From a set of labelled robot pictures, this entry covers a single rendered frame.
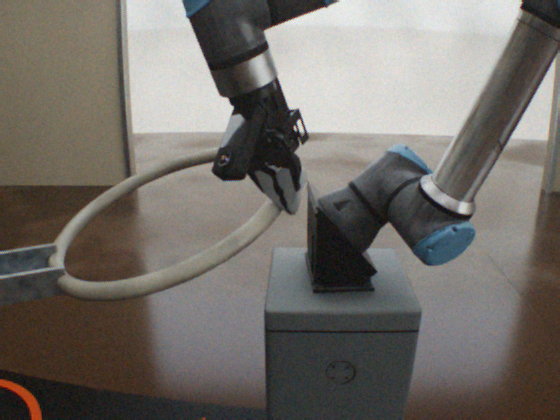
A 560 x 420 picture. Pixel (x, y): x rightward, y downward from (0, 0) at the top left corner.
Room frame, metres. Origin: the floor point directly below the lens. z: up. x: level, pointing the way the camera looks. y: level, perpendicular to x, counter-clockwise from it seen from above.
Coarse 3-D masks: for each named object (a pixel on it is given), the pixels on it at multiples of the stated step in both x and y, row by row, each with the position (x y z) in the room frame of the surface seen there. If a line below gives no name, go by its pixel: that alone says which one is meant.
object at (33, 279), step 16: (0, 256) 0.70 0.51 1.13; (16, 256) 0.72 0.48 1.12; (32, 256) 0.73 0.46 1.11; (48, 256) 0.75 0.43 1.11; (0, 272) 0.70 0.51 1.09; (16, 272) 0.71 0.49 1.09; (32, 272) 0.64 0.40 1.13; (48, 272) 0.65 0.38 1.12; (64, 272) 0.66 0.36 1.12; (0, 288) 0.61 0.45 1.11; (16, 288) 0.62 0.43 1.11; (32, 288) 0.63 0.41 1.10; (48, 288) 0.65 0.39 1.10; (0, 304) 0.60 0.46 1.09
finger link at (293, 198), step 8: (280, 176) 0.68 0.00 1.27; (288, 176) 0.67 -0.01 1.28; (304, 176) 0.73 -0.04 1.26; (280, 184) 0.69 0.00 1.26; (288, 184) 0.68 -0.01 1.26; (288, 192) 0.69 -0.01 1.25; (296, 192) 0.68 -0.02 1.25; (288, 200) 0.69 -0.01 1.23; (296, 200) 0.69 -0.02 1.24; (288, 208) 0.70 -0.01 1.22; (296, 208) 0.70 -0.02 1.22
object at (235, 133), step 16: (240, 112) 0.67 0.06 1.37; (256, 112) 0.65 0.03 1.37; (240, 128) 0.64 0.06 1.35; (256, 128) 0.65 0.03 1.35; (224, 144) 0.64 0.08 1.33; (240, 144) 0.62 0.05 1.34; (224, 160) 0.61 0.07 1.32; (240, 160) 0.61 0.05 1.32; (224, 176) 0.61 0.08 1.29; (240, 176) 0.60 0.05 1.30
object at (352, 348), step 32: (288, 256) 1.33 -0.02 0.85; (384, 256) 1.32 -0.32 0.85; (288, 288) 1.12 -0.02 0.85; (384, 288) 1.11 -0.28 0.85; (288, 320) 1.00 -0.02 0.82; (320, 320) 1.00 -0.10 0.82; (352, 320) 1.00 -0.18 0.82; (384, 320) 1.00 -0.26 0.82; (416, 320) 0.99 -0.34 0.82; (288, 352) 1.00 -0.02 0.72; (320, 352) 1.00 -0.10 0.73; (352, 352) 1.00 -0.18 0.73; (384, 352) 0.99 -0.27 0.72; (288, 384) 1.00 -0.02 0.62; (320, 384) 1.00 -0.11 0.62; (352, 384) 1.00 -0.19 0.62; (384, 384) 0.99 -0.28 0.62; (288, 416) 1.00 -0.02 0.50; (320, 416) 1.00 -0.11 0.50; (352, 416) 1.00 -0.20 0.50; (384, 416) 0.99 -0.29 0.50
